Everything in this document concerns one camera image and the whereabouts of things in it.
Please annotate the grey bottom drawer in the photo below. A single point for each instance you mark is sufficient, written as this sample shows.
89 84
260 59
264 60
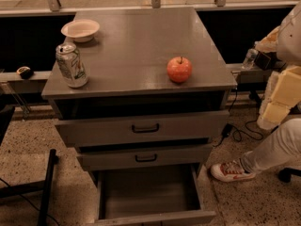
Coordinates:
153 196

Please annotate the grey drawer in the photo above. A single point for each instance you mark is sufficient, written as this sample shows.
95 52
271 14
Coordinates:
122 130
145 157
153 196

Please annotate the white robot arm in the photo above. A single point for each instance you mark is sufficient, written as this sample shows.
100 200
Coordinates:
283 90

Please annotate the grey drawer cabinet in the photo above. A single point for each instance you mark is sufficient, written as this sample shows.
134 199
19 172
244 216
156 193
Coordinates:
127 77

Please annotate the grey top drawer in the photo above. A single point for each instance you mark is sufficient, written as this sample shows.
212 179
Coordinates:
122 130

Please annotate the grey middle drawer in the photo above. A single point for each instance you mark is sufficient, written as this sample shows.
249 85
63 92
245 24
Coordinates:
145 157

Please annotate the red apple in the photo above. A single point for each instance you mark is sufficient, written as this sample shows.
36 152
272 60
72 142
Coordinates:
179 69

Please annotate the green white soda can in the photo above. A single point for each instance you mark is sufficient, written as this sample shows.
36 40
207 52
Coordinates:
70 64

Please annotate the white paper bowl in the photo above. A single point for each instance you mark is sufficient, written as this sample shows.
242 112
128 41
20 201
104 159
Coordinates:
81 30

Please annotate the red white sneaker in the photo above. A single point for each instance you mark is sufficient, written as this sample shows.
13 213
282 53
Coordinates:
230 172

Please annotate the black table leg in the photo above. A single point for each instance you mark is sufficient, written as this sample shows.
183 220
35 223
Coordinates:
253 95

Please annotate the clear plastic water bottle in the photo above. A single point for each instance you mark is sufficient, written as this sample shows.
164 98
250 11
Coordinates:
250 58

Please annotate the small black speaker box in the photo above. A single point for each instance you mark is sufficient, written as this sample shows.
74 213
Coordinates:
266 61

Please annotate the yellow black tape measure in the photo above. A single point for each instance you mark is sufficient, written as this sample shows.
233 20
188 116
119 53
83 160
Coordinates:
25 72

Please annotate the light trouser leg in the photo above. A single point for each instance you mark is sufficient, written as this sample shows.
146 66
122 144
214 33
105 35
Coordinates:
281 146

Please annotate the black chair base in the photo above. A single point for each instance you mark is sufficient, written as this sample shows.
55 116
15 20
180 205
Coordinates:
286 174

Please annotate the black power adapter with cable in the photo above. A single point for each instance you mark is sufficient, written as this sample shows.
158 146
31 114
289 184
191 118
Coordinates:
230 130

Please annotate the black stand frame left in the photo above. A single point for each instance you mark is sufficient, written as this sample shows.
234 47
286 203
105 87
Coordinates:
44 186

